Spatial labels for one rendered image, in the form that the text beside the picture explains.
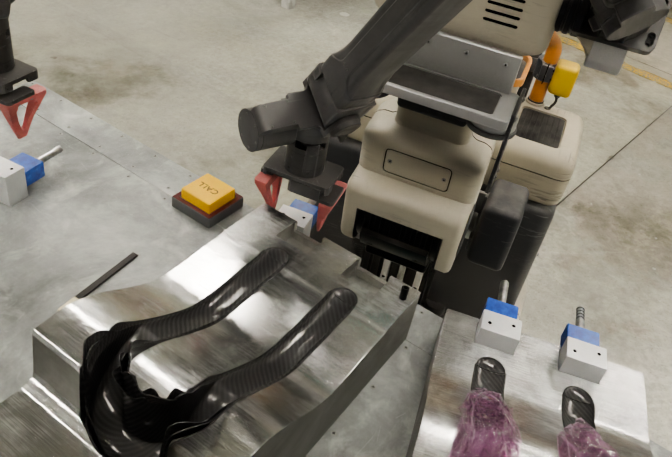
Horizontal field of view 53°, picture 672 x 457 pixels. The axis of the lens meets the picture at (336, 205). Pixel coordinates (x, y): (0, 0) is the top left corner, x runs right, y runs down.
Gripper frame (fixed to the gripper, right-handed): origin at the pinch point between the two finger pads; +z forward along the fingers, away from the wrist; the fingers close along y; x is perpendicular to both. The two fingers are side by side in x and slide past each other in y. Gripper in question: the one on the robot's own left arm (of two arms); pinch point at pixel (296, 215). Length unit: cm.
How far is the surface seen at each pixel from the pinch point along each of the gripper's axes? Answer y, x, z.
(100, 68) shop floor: -150, 149, 86
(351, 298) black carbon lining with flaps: 14.2, -16.1, -4.1
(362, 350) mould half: 18.2, -23.2, -3.9
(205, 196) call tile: -14.4, -2.0, 1.2
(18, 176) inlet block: -39.3, -13.2, 0.8
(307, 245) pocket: 4.7, -7.3, -1.8
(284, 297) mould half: 6.8, -20.0, -3.9
